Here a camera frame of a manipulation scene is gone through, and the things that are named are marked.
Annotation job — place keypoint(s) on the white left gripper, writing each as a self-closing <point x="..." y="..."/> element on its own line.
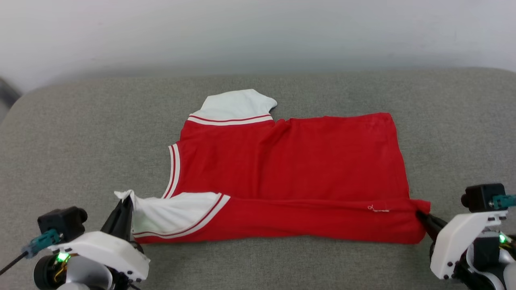
<point x="105" y="251"/>

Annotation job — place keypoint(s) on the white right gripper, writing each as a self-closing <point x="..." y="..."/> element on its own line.
<point x="463" y="241"/>

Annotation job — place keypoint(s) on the red and white garment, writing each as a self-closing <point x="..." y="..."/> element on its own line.
<point x="290" y="173"/>

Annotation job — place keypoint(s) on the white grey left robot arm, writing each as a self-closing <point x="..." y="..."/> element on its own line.
<point x="76" y="274"/>

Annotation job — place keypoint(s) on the grey fabric sofa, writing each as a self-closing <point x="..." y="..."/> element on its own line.
<point x="80" y="141"/>

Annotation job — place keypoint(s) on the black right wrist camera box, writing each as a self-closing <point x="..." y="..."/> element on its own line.
<point x="481" y="197"/>

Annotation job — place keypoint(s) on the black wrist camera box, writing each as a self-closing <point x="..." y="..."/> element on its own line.
<point x="481" y="197"/>
<point x="62" y="223"/>

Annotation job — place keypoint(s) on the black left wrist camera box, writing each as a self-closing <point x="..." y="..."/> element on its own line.
<point x="62" y="223"/>

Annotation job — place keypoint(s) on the teal right camera connector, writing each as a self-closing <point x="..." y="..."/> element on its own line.
<point x="506" y="201"/>

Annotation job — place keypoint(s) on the teal camera connector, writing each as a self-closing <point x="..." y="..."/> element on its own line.
<point x="42" y="241"/>
<point x="506" y="201"/>

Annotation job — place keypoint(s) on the teal left camera connector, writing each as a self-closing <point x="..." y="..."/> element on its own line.
<point x="42" y="241"/>

